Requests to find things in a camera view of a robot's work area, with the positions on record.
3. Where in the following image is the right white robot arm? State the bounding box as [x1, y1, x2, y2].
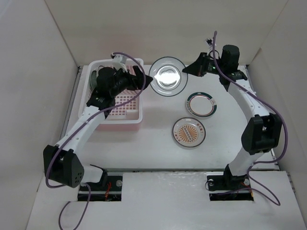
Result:
[182, 50, 283, 190]

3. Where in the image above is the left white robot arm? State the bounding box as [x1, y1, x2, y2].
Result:
[43, 64, 153, 190]

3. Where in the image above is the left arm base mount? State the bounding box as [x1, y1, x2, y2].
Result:
[87, 165, 123, 202]

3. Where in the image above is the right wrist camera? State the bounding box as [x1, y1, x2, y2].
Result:
[205, 38, 213, 50]

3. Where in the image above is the pink white dish rack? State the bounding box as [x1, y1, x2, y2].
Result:
[79, 58, 144, 132]

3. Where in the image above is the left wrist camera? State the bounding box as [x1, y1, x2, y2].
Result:
[111, 54, 128, 72]

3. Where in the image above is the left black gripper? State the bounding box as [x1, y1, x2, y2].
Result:
[110, 66, 153, 98]

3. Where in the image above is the orange sunburst plate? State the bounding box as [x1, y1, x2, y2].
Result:
[95, 65, 105, 80]
[172, 117, 206, 148]

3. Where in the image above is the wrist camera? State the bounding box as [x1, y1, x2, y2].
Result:
[205, 38, 213, 50]
[111, 54, 128, 72]

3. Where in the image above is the green red rimmed plate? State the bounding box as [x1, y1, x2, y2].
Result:
[185, 92, 217, 118]

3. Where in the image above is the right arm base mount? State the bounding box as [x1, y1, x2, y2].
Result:
[205, 166, 254, 201]

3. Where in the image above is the white plate quatrefoil motif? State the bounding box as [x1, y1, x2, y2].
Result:
[149, 57, 188, 97]

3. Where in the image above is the small blue patterned plate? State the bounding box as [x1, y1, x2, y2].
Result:
[89, 70, 97, 91]

